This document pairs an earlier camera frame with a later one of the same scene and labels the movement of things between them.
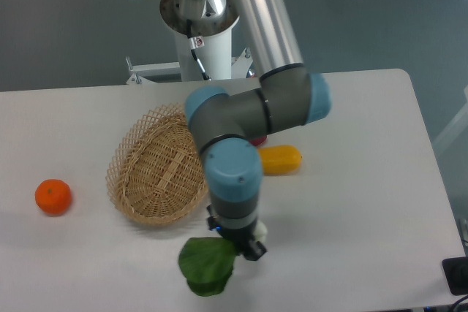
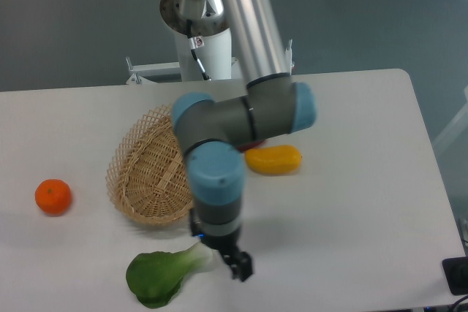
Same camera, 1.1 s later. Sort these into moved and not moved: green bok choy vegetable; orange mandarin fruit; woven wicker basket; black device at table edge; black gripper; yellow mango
Moved: green bok choy vegetable; black gripper
Not moved: orange mandarin fruit; black device at table edge; yellow mango; woven wicker basket
